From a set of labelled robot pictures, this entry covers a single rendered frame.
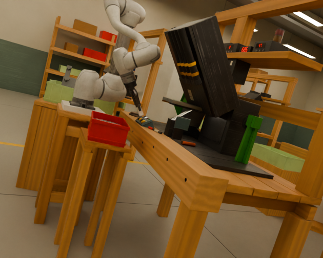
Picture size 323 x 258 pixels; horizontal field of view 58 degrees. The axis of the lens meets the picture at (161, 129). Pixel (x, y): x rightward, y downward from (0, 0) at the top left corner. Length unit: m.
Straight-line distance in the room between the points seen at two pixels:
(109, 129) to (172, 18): 8.39
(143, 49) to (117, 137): 0.56
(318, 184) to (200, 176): 0.64
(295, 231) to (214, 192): 0.54
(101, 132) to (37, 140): 1.18
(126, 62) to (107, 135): 0.48
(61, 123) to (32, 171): 0.82
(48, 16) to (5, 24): 1.08
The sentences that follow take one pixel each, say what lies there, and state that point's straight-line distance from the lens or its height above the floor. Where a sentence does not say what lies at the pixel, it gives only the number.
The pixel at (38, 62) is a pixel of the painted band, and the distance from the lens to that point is 8.77.
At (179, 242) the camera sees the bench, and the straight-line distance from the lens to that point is 1.25.
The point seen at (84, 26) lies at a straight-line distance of 8.39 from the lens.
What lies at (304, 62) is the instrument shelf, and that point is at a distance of 1.74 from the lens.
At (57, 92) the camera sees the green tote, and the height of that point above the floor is 0.89.
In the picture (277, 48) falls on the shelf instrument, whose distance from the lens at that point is 1.88.
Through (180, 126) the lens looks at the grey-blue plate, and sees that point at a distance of 1.77.
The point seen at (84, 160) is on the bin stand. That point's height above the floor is 0.69.
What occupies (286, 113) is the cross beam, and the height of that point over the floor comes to 1.23.
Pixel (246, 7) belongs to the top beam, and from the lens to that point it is 2.40.
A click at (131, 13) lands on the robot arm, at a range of 2.24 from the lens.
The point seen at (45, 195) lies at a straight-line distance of 2.26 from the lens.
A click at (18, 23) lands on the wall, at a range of 8.79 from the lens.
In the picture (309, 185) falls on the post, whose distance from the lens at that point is 1.55.
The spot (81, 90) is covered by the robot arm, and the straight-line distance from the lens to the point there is 2.15.
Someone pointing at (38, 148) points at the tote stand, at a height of 0.39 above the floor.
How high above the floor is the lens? 1.18
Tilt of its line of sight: 8 degrees down
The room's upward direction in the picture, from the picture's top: 16 degrees clockwise
